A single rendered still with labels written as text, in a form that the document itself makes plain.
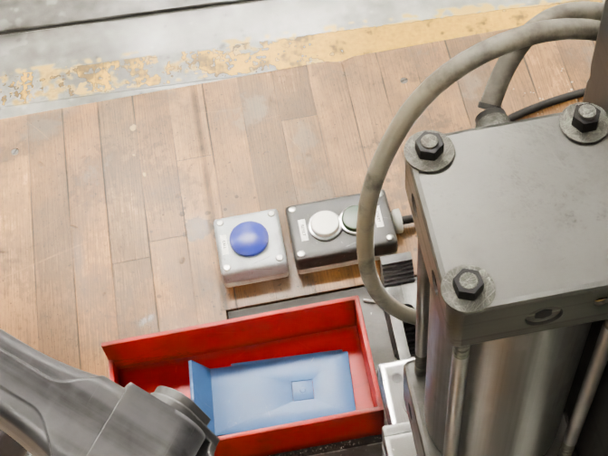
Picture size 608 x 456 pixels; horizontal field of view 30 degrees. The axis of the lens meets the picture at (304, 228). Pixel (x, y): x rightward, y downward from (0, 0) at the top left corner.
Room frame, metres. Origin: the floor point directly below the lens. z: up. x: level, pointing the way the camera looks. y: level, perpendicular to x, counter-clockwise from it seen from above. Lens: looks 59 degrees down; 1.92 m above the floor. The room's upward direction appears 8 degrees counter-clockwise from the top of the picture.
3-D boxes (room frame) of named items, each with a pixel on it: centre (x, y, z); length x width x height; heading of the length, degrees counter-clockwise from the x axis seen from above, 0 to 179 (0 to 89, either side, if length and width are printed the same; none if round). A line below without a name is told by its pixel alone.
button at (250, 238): (0.60, 0.06, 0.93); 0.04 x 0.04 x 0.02
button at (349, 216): (0.61, -0.05, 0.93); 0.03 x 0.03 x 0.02
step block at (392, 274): (0.50, -0.08, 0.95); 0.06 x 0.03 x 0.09; 3
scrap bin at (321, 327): (0.44, 0.08, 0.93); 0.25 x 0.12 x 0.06; 93
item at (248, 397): (0.44, 0.05, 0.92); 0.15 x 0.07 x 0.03; 89
